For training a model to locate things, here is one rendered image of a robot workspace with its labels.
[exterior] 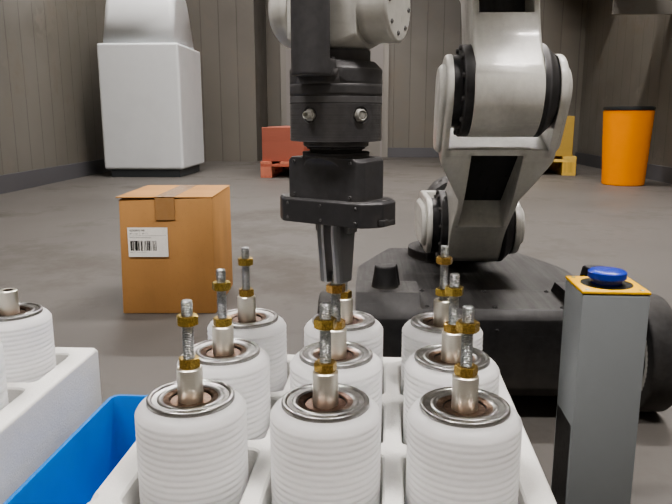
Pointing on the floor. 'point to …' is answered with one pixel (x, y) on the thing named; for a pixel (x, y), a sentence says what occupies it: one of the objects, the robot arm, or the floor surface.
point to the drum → (626, 144)
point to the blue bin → (84, 456)
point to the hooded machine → (150, 90)
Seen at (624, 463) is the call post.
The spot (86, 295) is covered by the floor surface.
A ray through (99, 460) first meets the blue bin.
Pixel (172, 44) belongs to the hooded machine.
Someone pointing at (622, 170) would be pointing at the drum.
